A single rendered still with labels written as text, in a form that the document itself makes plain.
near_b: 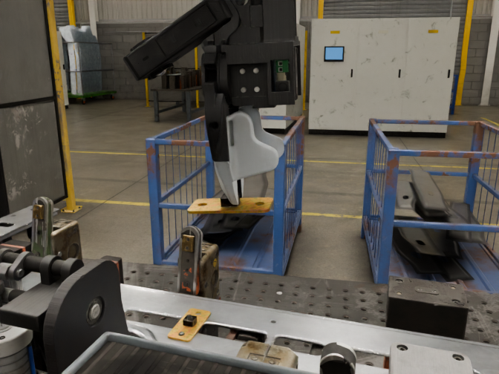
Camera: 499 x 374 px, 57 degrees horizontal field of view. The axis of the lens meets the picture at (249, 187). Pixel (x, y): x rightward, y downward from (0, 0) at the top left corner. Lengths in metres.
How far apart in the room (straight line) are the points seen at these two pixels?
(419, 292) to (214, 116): 0.53
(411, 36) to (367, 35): 0.73
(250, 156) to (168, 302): 0.44
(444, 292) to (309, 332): 0.24
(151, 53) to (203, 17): 0.06
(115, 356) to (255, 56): 0.28
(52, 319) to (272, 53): 0.32
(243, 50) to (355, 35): 8.06
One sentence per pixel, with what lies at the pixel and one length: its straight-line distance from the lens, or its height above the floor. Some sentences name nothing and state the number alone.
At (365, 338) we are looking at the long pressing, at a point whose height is 1.00.
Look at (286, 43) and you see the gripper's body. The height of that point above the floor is 1.41.
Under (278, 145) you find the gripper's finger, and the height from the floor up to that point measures 1.32.
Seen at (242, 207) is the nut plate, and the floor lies 1.26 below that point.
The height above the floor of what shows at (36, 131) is 0.80.
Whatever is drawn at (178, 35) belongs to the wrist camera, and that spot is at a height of 1.42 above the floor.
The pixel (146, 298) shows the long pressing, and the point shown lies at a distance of 0.83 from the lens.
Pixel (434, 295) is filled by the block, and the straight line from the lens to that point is 0.82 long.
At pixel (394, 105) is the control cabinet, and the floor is 0.55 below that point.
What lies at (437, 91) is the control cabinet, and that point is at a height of 0.80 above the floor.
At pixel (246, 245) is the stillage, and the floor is 0.16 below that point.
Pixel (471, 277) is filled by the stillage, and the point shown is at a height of 0.18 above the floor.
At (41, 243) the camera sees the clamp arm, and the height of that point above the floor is 1.03.
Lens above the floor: 1.40
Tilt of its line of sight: 16 degrees down
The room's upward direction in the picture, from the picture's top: straight up
